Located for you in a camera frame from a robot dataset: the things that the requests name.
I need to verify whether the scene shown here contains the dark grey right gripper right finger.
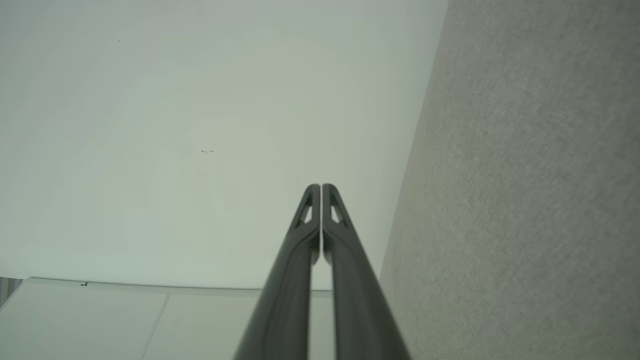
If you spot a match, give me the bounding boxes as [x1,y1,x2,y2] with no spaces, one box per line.
[322,183,414,360]

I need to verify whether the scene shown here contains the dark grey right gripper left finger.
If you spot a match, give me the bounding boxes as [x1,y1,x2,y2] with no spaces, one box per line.
[232,183,322,360]

